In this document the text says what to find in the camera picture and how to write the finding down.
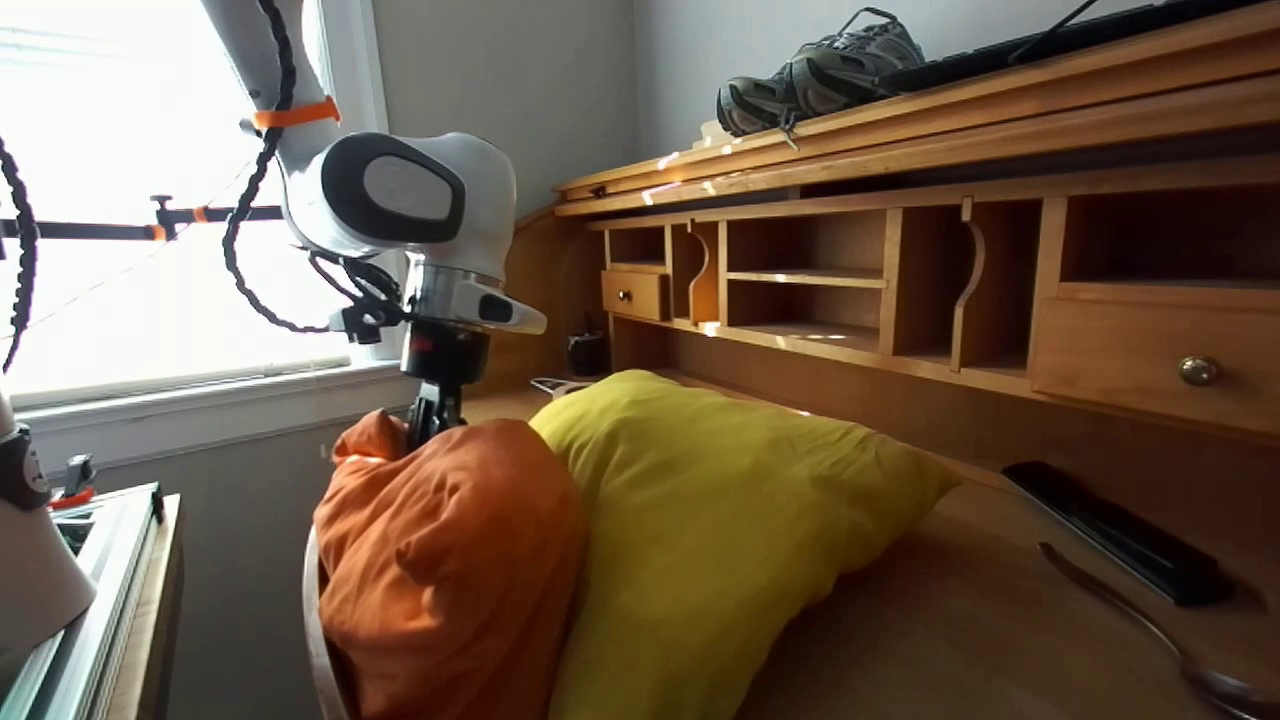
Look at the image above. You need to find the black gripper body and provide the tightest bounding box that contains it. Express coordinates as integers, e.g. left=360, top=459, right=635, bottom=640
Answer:
left=396, top=317, right=491, bottom=393

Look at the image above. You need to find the orange cloth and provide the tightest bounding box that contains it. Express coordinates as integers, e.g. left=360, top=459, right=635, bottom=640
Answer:
left=310, top=405, right=593, bottom=720

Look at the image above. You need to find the black round cup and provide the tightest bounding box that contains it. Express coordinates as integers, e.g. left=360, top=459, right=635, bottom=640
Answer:
left=564, top=323, right=616, bottom=380

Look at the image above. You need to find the wooden desk drawer with knob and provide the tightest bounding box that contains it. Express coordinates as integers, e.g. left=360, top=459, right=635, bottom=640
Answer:
left=1032, top=281, right=1280, bottom=438
left=596, top=264, right=673, bottom=327

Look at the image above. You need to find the yellow cloth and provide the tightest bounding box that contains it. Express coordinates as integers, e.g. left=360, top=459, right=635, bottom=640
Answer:
left=526, top=366, right=960, bottom=720

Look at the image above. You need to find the small black red clamp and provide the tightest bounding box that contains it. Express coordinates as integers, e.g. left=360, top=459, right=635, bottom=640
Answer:
left=49, top=453, right=98, bottom=515

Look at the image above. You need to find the bright window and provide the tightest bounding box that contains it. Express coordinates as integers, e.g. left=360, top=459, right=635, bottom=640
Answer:
left=0, top=0, right=393, bottom=405

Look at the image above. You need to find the blue grey sneaker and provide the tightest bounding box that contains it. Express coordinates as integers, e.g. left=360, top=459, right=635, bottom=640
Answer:
left=797, top=3, right=926, bottom=104
left=711, top=45, right=856, bottom=141

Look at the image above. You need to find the white rounded housing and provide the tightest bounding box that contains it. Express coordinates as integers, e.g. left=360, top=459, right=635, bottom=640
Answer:
left=0, top=393, right=98, bottom=673

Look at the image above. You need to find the wooden roll-top desk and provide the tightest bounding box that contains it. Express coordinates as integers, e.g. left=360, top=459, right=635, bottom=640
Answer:
left=454, top=0, right=1280, bottom=720

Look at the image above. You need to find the black remote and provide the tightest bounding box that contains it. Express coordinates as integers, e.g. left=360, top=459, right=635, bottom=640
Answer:
left=998, top=459, right=1236, bottom=610

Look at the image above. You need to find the metal spoon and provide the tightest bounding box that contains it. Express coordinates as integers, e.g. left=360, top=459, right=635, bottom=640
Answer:
left=1036, top=541, right=1280, bottom=716

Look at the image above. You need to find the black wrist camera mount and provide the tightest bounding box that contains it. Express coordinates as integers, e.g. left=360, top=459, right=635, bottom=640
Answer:
left=335, top=292, right=411, bottom=346

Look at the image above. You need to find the grey metal rail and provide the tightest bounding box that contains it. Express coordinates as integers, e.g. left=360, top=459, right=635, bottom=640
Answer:
left=0, top=479, right=186, bottom=720

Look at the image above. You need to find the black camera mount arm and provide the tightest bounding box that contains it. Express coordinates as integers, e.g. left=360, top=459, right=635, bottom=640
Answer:
left=0, top=193, right=291, bottom=246

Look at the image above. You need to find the black device with cable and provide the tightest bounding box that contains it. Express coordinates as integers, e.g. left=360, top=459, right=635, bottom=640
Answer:
left=883, top=0, right=1280, bottom=99

